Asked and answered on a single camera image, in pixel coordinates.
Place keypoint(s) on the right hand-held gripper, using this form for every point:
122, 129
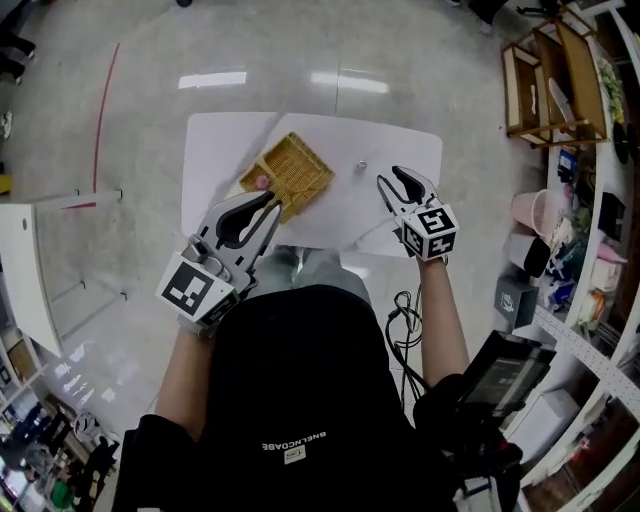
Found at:
435, 230

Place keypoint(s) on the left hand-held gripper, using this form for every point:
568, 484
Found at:
187, 290

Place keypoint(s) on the small silver round object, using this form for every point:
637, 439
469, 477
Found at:
360, 166

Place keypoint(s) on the small pink round object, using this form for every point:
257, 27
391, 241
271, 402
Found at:
261, 182

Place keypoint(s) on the woven wicker basket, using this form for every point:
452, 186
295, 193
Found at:
300, 165

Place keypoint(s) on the person's right forearm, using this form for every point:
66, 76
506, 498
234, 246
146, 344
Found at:
442, 325

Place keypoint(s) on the person's left forearm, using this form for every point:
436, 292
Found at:
185, 380

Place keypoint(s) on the pink waste basket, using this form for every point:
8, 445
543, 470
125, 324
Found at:
537, 212

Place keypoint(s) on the white and black cylinder appliance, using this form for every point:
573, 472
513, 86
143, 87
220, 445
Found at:
527, 255

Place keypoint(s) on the dark printed box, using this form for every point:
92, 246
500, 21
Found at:
515, 302

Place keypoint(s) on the person's black shirt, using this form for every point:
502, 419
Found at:
300, 400

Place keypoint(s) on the white plate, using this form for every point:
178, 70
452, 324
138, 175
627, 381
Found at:
561, 100

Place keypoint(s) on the black screen device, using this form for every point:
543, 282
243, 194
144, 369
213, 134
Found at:
507, 375

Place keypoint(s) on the white metal-legged desk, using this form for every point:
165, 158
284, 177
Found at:
25, 260

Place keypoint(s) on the wooden shelf trolley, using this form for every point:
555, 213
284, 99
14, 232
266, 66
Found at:
587, 80

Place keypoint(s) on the white metal shelving unit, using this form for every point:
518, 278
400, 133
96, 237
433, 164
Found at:
575, 345

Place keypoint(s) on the white artificial flowers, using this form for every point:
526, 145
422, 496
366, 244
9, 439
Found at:
612, 85

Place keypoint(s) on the black equipment pack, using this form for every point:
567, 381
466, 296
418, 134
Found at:
475, 450

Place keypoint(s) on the white cardboard box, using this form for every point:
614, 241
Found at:
545, 425

